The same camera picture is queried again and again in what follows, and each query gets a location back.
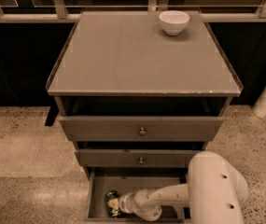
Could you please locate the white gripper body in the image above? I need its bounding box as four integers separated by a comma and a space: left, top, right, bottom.
119, 193, 136, 214

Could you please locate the green soda can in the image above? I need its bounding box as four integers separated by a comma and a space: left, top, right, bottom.
105, 190, 125, 218

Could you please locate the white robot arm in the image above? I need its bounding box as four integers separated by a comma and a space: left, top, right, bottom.
119, 151, 248, 224

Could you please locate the bottom grey drawer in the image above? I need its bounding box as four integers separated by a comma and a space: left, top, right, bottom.
84, 171, 191, 224

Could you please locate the grey drawer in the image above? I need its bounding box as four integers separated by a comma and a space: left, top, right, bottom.
75, 149, 199, 168
84, 171, 191, 224
60, 116, 223, 142

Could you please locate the middle grey drawer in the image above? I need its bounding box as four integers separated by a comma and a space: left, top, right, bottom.
75, 149, 199, 168

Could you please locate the top grey drawer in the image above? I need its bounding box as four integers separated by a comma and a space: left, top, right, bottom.
60, 116, 223, 142

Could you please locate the grey drawer cabinet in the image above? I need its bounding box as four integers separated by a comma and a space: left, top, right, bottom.
47, 11, 243, 175

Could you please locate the top brass knob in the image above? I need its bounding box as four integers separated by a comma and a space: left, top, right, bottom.
139, 127, 147, 136

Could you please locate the white ceramic bowl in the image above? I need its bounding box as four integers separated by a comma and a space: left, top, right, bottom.
159, 10, 190, 35

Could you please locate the white metal railing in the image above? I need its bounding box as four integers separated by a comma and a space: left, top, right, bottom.
0, 0, 266, 24

